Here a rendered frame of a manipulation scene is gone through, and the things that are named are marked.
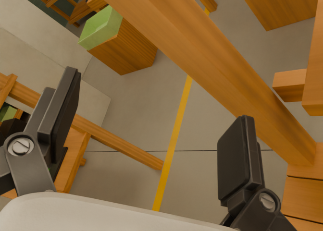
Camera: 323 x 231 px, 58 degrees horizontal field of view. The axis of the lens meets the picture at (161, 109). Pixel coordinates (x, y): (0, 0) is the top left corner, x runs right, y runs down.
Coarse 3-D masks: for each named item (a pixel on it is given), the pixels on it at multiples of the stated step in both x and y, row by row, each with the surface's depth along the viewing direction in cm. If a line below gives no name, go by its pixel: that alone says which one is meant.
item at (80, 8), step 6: (42, 0) 624; (48, 0) 621; (54, 0) 608; (72, 0) 672; (84, 0) 652; (48, 6) 630; (54, 6) 638; (78, 6) 662; (84, 6) 630; (60, 12) 647; (72, 12) 674; (78, 12) 637; (84, 12) 618; (66, 18) 659; (72, 18) 654; (78, 18) 641; (78, 24) 677
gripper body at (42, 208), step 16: (48, 192) 10; (16, 208) 9; (32, 208) 9; (48, 208) 9; (64, 208) 10; (80, 208) 10; (96, 208) 10; (112, 208) 10; (128, 208) 10; (0, 224) 9; (16, 224) 9; (32, 224) 9; (48, 224) 9; (64, 224) 9; (80, 224) 9; (96, 224) 10; (112, 224) 10; (128, 224) 10; (144, 224) 10; (160, 224) 10; (176, 224) 10; (192, 224) 11; (208, 224) 11
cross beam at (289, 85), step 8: (280, 72) 82; (288, 72) 80; (296, 72) 78; (304, 72) 76; (280, 80) 80; (288, 80) 78; (296, 80) 77; (304, 80) 75; (280, 88) 80; (288, 88) 79; (296, 88) 78; (280, 96) 84; (288, 96) 82; (296, 96) 81
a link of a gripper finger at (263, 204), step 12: (264, 192) 13; (252, 204) 12; (264, 204) 13; (276, 204) 13; (228, 216) 14; (240, 216) 12; (252, 216) 12; (264, 216) 12; (276, 216) 12; (240, 228) 12; (252, 228) 12; (264, 228) 12
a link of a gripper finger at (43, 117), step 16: (64, 80) 13; (80, 80) 15; (48, 96) 13; (64, 96) 13; (48, 112) 12; (64, 112) 12; (32, 128) 12; (48, 128) 12; (64, 128) 14; (48, 144) 12; (0, 160) 11; (48, 160) 13; (0, 176) 11; (0, 192) 12
